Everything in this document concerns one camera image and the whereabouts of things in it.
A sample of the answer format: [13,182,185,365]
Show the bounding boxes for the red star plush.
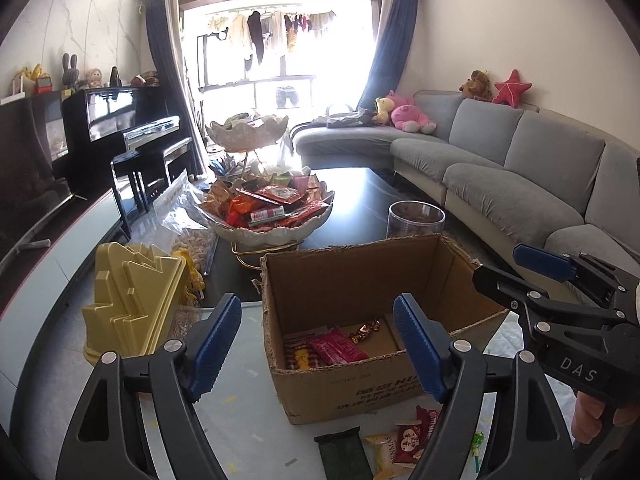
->
[492,69,532,108]

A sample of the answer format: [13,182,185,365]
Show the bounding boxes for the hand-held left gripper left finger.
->
[55,292,243,480]

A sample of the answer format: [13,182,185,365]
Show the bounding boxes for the pink pig plush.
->
[385,91,437,135]

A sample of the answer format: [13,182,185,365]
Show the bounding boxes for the dark red snack packet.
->
[415,406,442,436]

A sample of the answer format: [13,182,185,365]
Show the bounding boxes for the gold wrapped candy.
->
[349,320,383,345]

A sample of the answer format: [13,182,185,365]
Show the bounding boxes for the black piano bench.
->
[111,139,196,217]

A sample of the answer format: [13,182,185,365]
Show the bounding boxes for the dark green snack packet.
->
[314,426,376,480]

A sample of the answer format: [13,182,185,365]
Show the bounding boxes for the white two-tier snack bowl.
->
[200,114,336,272]

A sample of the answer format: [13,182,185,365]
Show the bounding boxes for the grey bunny plush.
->
[61,53,84,92]

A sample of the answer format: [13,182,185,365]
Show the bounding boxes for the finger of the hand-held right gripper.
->
[471,264,626,342]
[512,243,636,311]

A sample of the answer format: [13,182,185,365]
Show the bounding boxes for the hanging denim shorts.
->
[275,86,302,110]

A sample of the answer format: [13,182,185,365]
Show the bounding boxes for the bag of peanuts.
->
[170,227,219,275]

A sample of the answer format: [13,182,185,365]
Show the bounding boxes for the brown cardboard box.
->
[259,234,511,426]

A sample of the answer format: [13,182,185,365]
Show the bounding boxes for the yellow duck plush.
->
[372,96,394,124]

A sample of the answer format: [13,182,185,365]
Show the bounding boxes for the yellow toy figure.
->
[172,249,207,307]

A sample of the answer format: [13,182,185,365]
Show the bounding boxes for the grey sectional sofa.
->
[292,90,640,311]

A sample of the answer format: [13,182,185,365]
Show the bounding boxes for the gold plastic container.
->
[81,241,193,366]

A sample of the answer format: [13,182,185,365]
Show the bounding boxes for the black upright piano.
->
[61,86,196,201]

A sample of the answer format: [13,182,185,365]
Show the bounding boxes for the yellow snack packet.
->
[364,432,407,480]

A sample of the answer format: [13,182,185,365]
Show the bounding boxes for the large pile of snack packets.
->
[205,170,331,228]

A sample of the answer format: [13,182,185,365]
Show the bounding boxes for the clear jar of nuts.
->
[386,201,446,242]

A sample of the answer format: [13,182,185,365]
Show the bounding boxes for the clear plastic zip bag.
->
[152,172,216,241]

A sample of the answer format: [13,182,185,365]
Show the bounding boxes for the gold ribbon gift box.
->
[17,63,54,95]

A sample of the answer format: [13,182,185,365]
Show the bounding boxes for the white television cabinet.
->
[0,190,132,411]

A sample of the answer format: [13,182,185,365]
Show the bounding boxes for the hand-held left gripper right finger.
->
[392,293,576,480]

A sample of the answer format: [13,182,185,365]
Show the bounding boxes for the brown dog plush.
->
[460,70,494,101]

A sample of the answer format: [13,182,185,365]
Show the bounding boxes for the red striped snack packet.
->
[283,332,321,371]

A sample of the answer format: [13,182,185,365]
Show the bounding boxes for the small pile of snack packets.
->
[222,112,281,131]

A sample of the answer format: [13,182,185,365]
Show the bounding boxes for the red and white snack packet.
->
[390,422,431,468]

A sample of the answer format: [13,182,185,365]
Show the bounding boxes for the brown bag on sofa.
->
[312,102,376,129]

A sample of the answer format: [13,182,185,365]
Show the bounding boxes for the blue curtain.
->
[145,0,207,181]
[357,0,419,111]

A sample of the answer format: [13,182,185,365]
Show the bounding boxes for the person's right hand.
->
[571,389,638,461]

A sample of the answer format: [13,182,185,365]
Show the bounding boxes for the row of hanging clothes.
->
[205,7,342,67]

